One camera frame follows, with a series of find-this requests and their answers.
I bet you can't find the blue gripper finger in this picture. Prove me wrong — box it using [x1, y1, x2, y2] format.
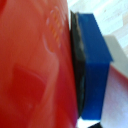
[69, 10, 115, 122]

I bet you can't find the red plastic cup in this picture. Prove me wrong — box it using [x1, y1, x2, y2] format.
[0, 0, 83, 128]

